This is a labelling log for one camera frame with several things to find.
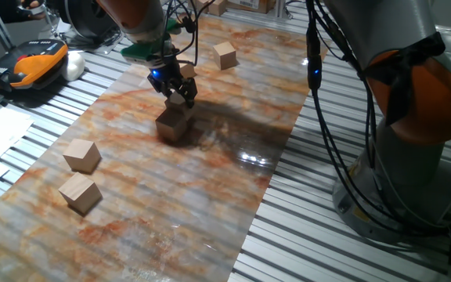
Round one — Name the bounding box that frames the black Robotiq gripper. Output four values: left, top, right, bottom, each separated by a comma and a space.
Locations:
146, 62, 199, 110

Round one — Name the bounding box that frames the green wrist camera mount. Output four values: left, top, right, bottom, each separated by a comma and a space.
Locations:
121, 17, 183, 66

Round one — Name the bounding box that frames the wooden cube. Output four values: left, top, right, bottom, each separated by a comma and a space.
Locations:
62, 138, 103, 175
164, 92, 195, 121
57, 172, 103, 215
154, 108, 189, 143
178, 62, 197, 80
212, 41, 237, 71

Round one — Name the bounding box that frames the orange marble pattern mat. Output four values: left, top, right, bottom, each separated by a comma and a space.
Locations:
0, 17, 328, 282

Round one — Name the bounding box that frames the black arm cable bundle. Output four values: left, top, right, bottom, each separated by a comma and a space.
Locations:
162, 0, 451, 240

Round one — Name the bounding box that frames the orange black teach pendant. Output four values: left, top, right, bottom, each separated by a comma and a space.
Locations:
0, 38, 70, 93

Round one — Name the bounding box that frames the person hand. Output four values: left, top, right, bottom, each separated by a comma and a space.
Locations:
20, 0, 46, 15

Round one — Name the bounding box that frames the aluminium frame beam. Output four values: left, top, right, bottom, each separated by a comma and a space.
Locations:
274, 0, 289, 20

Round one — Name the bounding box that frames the black round spool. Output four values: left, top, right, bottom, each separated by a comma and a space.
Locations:
47, 0, 127, 42

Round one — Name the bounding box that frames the brown cardboard box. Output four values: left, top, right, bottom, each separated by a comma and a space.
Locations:
225, 0, 277, 15

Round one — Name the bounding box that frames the white computer mouse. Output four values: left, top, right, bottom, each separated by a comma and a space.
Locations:
60, 50, 87, 82

